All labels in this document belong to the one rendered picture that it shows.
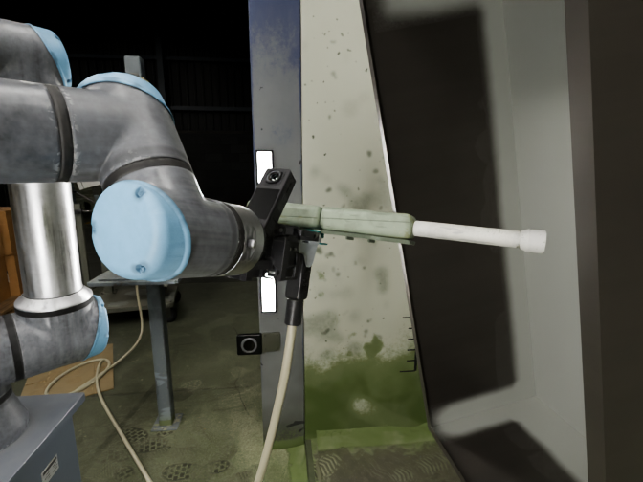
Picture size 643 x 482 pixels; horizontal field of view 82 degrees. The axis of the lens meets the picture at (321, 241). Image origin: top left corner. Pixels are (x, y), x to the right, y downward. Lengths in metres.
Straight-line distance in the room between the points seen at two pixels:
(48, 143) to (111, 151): 0.05
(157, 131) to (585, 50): 0.40
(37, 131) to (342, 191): 1.17
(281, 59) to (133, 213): 1.18
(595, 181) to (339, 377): 1.41
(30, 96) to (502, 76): 0.97
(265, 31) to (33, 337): 1.15
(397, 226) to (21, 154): 0.45
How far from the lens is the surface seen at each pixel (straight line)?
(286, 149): 1.43
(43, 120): 0.40
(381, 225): 0.58
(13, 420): 1.11
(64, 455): 1.20
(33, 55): 0.96
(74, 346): 1.05
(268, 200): 0.53
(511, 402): 1.35
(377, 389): 1.76
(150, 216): 0.35
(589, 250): 0.45
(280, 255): 0.53
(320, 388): 1.71
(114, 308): 3.25
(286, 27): 1.51
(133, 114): 0.43
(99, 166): 0.42
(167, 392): 2.01
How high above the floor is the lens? 1.21
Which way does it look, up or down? 11 degrees down
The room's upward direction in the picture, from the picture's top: straight up
